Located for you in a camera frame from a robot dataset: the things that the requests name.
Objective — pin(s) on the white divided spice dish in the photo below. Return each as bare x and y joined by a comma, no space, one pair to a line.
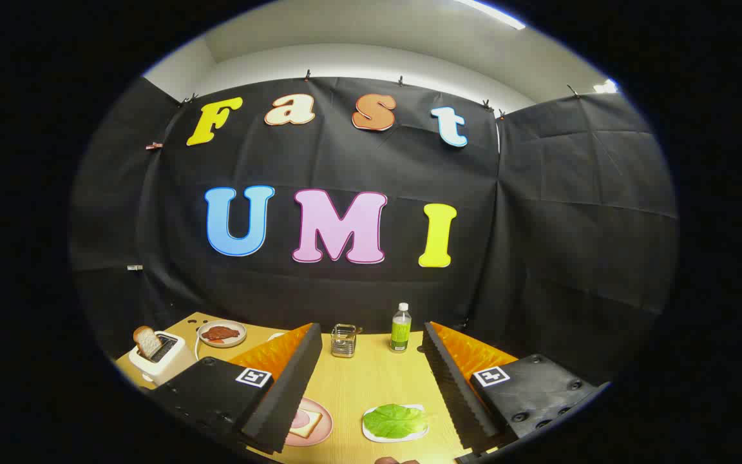
275,335

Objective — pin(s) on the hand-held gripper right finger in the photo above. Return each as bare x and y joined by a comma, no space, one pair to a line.
451,386

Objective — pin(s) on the thick toast slice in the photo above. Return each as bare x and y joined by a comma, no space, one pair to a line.
313,428

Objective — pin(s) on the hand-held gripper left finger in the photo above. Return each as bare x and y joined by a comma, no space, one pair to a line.
294,386

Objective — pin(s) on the black backdrop cloth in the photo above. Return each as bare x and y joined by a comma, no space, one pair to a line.
345,161

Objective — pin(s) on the white bread slice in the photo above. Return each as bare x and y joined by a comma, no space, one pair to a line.
147,341

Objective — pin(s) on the green lettuce leaf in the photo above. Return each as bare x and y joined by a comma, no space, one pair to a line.
393,422

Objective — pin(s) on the white toaster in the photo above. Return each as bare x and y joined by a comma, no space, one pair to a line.
174,364

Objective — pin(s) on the beige round plate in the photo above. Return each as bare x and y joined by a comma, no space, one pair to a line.
223,345

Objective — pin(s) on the red meat steak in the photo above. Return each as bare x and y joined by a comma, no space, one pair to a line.
219,333

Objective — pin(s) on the pink round plate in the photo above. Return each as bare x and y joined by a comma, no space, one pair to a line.
324,430

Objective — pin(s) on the green label drink bottle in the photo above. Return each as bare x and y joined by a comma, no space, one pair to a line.
400,332

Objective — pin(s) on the pink ham slice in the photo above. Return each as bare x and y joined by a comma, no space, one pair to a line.
300,420

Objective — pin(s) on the white square plate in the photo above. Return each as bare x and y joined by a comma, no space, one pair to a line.
371,436

